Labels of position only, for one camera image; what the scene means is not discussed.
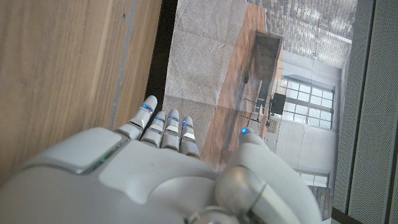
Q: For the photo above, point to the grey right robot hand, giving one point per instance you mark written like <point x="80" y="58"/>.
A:
<point x="149" y="183"/>

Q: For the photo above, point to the printed room scene backdrop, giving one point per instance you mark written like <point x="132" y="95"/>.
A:
<point x="196" y="62"/>

